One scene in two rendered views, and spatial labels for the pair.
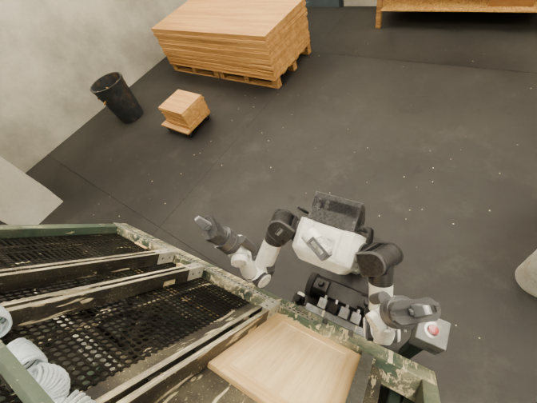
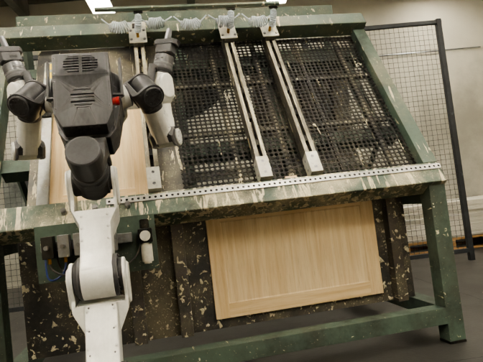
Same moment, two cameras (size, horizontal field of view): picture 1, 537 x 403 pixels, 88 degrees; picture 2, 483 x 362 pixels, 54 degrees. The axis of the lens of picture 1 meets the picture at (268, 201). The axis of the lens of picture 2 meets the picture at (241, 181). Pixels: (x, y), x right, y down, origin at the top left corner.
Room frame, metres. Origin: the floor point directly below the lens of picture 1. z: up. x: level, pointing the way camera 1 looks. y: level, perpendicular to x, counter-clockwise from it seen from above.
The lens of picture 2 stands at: (1.95, -1.42, 0.80)
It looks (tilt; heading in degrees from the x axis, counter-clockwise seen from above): 3 degrees up; 122
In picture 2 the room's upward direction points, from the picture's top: 7 degrees counter-clockwise
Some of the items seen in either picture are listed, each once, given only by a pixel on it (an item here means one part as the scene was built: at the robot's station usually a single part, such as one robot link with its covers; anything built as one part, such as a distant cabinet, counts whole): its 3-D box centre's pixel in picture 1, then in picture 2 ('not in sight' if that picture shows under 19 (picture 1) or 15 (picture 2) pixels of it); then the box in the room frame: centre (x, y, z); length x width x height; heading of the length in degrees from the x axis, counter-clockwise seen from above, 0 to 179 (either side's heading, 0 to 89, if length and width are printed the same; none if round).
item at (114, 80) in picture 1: (119, 100); not in sight; (4.69, 1.56, 0.33); 0.54 x 0.54 x 0.65
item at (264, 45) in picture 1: (229, 39); not in sight; (4.96, -0.48, 0.39); 2.46 x 1.04 x 0.78; 37
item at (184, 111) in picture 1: (183, 113); not in sight; (3.77, 0.63, 0.20); 0.61 x 0.51 x 0.40; 37
